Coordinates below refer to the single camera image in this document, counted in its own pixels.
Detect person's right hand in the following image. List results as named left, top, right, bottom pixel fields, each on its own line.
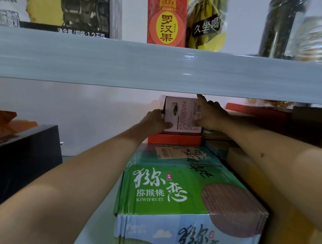
left=194, top=94, right=231, bottom=132

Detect person's left hand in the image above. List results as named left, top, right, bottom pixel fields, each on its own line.
left=140, top=109, right=173, bottom=136

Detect pink labelled box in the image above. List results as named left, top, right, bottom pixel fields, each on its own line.
left=163, top=96, right=203, bottom=134

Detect long taped cardboard box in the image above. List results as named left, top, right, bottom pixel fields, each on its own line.
left=204, top=139, right=232, bottom=159

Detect kiwi fruit carton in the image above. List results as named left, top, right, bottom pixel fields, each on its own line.
left=113, top=143, right=269, bottom=244

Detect grey metal shelves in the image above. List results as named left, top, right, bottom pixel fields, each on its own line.
left=0, top=26, right=322, bottom=244

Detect person's right forearm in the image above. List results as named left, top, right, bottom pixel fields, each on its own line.
left=219, top=117, right=322, bottom=232

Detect person's left forearm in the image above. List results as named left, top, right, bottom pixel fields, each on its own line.
left=0, top=123, right=151, bottom=244

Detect red knot ornament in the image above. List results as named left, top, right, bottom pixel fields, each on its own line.
left=248, top=98, right=295, bottom=109

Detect yellow green snack bag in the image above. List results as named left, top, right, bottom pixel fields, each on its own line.
left=186, top=0, right=228, bottom=52

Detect red yellow-label packet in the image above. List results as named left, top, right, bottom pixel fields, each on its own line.
left=147, top=0, right=188, bottom=48

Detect metal-lid glass jar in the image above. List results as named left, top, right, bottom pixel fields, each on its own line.
left=258, top=0, right=309, bottom=60

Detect ribbed clear plastic jar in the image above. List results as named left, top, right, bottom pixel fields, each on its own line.
left=289, top=16, right=322, bottom=62

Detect large black box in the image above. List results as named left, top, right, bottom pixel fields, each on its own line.
left=0, top=125, right=63, bottom=204

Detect white black milk carton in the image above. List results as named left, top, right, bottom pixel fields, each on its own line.
left=0, top=0, right=122, bottom=40

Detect orange snack bag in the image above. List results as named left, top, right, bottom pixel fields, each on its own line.
left=0, top=110, right=38, bottom=137

